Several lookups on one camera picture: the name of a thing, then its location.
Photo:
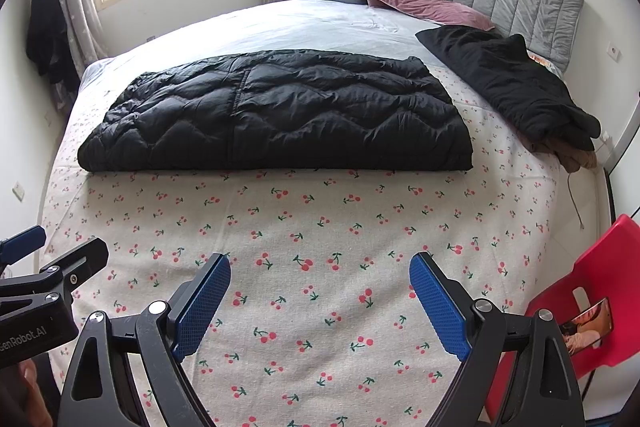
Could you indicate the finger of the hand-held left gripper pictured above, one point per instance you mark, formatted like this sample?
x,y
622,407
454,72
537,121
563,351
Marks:
x,y
80,259
22,243

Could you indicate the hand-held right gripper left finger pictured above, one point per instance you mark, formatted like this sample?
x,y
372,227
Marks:
x,y
202,307

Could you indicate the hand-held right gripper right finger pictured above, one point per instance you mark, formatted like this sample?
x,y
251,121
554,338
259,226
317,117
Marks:
x,y
440,307

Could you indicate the black quilted puffer jacket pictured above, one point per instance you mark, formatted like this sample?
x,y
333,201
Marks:
x,y
275,117

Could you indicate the dark hanging clothes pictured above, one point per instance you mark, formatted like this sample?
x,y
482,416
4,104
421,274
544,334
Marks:
x,y
47,37

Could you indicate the person's left hand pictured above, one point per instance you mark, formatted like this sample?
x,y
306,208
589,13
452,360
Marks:
x,y
31,372

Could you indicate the cherry print bed sheet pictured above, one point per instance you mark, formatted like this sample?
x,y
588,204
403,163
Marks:
x,y
325,227

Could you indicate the red plastic chair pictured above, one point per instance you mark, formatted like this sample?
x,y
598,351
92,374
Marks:
x,y
615,267

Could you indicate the brown garment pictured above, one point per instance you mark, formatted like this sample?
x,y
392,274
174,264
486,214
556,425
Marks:
x,y
575,159

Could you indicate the black folded garment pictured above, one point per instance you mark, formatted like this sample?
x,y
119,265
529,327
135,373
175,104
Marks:
x,y
505,77

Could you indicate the patterned pillow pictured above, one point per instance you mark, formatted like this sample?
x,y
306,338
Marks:
x,y
547,64

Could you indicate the white bed duvet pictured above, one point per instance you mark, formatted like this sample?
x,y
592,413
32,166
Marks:
x,y
250,27

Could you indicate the white wall socket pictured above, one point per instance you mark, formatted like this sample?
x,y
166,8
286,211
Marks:
x,y
605,138
18,190
613,51

